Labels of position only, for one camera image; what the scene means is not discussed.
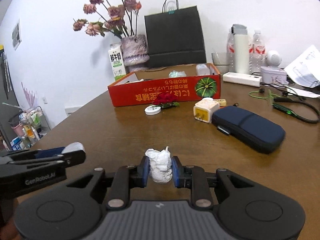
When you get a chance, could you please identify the white paper stack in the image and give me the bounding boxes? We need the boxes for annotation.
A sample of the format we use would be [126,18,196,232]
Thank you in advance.
[284,45,319,88]

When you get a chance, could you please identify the black green neckband earphones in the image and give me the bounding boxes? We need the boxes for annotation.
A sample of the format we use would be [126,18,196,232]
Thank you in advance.
[248,82,319,125]

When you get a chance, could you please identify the white green milk carton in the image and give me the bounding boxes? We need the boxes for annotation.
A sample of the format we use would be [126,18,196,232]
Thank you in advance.
[108,43,127,81]

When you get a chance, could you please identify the navy blue zip pouch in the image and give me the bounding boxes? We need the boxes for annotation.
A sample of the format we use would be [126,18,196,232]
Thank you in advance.
[212,106,286,154]

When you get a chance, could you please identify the white round figurine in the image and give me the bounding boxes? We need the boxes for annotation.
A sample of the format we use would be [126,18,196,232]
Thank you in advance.
[266,50,282,67]

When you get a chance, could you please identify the dried pink flowers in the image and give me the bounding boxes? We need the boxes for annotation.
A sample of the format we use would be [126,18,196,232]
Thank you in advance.
[73,0,142,39]

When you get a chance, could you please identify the clear water bottle red label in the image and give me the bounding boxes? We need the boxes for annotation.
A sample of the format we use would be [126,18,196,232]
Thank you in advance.
[249,30,266,74]

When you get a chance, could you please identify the black paper bag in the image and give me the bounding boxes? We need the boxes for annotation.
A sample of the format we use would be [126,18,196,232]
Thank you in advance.
[144,0,207,68]

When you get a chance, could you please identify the green wrapped packet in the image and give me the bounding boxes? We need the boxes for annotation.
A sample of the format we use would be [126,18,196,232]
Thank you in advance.
[169,70,187,78]

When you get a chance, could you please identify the left hand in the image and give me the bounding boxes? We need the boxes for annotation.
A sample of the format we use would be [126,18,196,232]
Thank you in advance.
[1,198,21,240]

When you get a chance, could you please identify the white round jar lid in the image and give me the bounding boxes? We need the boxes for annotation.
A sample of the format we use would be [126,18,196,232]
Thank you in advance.
[144,105,162,115]

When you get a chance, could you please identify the white power bank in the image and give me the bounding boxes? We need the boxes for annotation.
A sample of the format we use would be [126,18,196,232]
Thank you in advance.
[222,72,262,87]

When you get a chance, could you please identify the white small box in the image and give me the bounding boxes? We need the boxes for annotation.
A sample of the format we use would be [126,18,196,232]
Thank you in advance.
[196,64,210,76]

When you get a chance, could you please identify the red artificial rose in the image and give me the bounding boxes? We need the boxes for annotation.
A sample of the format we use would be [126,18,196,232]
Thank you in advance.
[152,92,180,109]

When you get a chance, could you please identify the rack with clutter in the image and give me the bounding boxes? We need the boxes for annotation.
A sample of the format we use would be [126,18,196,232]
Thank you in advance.
[0,81,52,152]

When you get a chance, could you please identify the clear drinking glass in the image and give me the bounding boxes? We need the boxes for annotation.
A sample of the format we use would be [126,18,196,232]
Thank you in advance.
[212,52,230,74]

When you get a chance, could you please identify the white thermos bottle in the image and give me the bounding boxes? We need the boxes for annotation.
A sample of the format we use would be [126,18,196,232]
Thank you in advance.
[232,24,249,74]

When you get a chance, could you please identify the red orange cardboard box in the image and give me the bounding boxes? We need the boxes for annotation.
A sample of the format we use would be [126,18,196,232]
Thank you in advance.
[108,63,221,107]

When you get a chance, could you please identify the purple ceramic vase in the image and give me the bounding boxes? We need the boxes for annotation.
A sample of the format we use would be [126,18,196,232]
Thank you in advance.
[121,34,150,74]

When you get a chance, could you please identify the white yellow power adapter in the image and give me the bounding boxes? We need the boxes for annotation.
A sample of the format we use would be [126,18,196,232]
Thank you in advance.
[193,98,220,123]

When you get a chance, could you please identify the yellow eraser block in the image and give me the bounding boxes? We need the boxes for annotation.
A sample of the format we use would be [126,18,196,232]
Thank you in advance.
[214,99,227,107]

